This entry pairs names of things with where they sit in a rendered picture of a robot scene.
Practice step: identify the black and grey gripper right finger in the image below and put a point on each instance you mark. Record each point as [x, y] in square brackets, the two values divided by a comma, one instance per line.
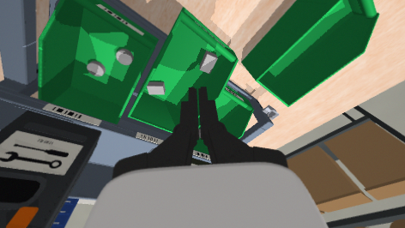
[225, 148]

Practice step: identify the green bin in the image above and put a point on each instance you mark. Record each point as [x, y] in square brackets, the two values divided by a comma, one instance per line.
[82, 31]
[311, 42]
[234, 111]
[179, 70]

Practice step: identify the dark grey metal shelf rack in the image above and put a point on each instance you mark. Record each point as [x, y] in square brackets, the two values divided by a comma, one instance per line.
[18, 53]

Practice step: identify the grey metal disc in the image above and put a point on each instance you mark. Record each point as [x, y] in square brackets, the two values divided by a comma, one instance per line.
[96, 68]
[124, 56]

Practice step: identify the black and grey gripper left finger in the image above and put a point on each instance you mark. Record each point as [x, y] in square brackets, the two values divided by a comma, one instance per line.
[176, 150]

